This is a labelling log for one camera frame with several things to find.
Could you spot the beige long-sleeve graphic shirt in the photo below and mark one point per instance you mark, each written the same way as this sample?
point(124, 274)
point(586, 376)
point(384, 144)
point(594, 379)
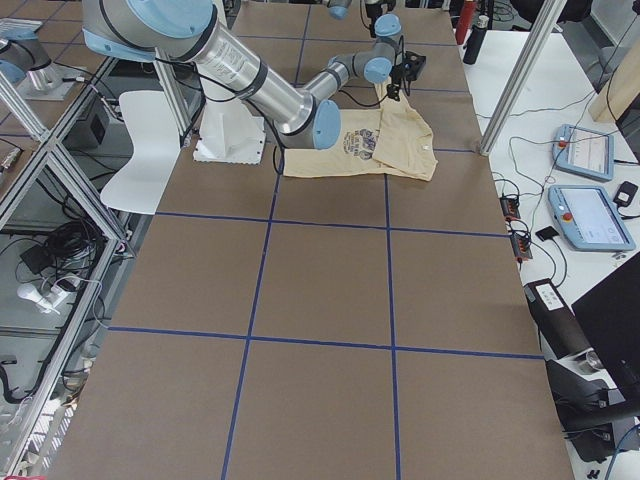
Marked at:
point(392, 139)

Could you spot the white plastic chair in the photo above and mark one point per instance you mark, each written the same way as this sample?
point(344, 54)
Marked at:
point(139, 185)

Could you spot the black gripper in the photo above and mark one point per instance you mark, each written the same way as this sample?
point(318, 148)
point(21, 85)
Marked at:
point(396, 76)

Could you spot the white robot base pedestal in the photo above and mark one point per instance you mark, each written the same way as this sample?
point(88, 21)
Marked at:
point(228, 132)

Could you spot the black water bottle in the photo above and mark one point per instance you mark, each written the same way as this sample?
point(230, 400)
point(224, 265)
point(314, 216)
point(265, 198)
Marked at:
point(475, 40)

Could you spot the lower blue teach pendant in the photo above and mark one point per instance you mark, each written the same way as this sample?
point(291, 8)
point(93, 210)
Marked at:
point(588, 219)

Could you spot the black monitor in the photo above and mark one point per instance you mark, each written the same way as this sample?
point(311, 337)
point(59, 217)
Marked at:
point(608, 314)

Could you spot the black labelled box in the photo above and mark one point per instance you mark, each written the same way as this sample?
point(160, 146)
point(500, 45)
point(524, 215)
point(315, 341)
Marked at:
point(555, 319)

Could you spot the upper blue teach pendant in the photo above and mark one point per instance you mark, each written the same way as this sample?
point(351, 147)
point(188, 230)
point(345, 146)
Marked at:
point(584, 152)

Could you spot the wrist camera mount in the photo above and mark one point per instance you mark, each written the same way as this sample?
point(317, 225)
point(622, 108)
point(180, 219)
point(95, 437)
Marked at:
point(413, 64)

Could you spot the red water bottle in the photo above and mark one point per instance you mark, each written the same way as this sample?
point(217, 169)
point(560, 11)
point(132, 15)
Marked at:
point(464, 20)

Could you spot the aluminium frame post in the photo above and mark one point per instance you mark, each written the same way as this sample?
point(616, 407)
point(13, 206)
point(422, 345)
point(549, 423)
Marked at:
point(536, 40)

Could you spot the blue teach pendant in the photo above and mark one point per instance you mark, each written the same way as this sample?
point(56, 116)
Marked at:
point(584, 152)
point(588, 219)

